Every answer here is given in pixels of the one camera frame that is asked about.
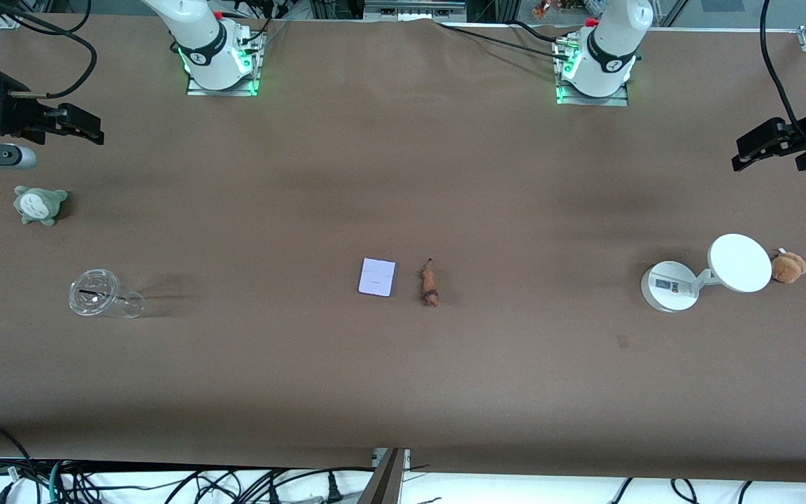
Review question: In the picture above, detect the aluminium frame post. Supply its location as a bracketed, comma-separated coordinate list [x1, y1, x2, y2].
[358, 448, 411, 504]

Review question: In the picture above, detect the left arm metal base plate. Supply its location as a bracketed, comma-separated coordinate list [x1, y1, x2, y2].
[556, 35, 630, 107]

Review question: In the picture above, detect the clear plastic cup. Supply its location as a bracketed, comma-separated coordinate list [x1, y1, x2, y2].
[69, 268, 146, 319]

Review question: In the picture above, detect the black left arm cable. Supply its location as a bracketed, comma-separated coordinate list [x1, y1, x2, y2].
[760, 0, 806, 134]

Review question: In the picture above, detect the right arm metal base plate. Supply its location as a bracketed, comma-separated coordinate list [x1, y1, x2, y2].
[186, 28, 262, 97]

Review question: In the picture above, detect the aluminium frame rail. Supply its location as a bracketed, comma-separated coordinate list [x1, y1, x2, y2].
[363, 0, 468, 20]

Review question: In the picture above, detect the brown table cover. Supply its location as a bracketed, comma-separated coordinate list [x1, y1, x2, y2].
[0, 14, 806, 484]

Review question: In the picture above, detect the white round desk lamp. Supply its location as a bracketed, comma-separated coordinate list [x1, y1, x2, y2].
[640, 233, 773, 313]

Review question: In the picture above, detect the green plush toy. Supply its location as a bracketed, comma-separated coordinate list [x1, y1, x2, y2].
[13, 185, 69, 227]

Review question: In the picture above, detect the brown lion statue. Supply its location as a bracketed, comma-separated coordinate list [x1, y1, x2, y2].
[420, 258, 441, 308]

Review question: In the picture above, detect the black cable across table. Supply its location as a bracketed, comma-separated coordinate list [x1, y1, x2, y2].
[434, 20, 575, 60]

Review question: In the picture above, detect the brown plush toy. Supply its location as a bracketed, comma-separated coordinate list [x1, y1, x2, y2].
[770, 248, 806, 284]

